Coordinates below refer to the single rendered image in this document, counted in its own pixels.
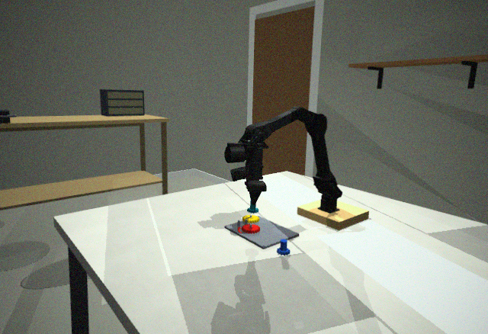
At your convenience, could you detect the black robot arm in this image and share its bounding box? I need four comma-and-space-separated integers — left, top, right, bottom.
224, 107, 343, 214

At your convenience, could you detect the blue gear with shaft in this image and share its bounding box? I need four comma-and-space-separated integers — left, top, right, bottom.
277, 239, 290, 255

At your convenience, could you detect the teal gear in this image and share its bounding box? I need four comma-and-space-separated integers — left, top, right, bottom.
247, 201, 258, 213

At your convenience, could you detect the red gear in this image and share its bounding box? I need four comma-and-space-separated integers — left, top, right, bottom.
242, 224, 260, 233

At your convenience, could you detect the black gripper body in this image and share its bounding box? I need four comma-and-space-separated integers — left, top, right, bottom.
246, 161, 267, 192

